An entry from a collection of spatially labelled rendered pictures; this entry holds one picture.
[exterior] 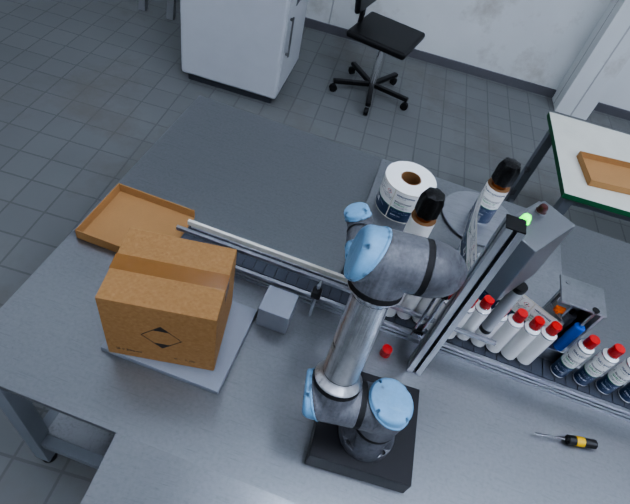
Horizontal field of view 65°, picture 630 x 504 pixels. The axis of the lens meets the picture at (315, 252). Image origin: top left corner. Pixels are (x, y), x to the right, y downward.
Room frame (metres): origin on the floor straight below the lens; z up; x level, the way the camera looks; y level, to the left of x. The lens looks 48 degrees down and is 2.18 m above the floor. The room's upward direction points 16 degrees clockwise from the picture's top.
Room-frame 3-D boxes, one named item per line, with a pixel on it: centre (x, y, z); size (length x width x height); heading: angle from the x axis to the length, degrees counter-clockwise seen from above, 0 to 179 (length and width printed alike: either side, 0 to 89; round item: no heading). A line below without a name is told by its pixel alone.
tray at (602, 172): (2.29, -1.37, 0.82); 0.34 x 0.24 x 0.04; 95
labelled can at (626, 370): (0.94, -1.01, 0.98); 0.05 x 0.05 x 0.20
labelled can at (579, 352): (0.95, -0.86, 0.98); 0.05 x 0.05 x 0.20
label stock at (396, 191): (1.53, -0.28, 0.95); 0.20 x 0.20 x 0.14
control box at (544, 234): (0.90, -0.47, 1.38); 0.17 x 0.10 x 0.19; 140
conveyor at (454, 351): (1.00, -0.37, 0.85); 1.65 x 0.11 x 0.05; 85
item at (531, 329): (0.96, -0.69, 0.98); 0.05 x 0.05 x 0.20
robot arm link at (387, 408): (0.56, -0.26, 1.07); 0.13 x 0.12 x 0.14; 94
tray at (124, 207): (1.09, 0.62, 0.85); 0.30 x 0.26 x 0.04; 85
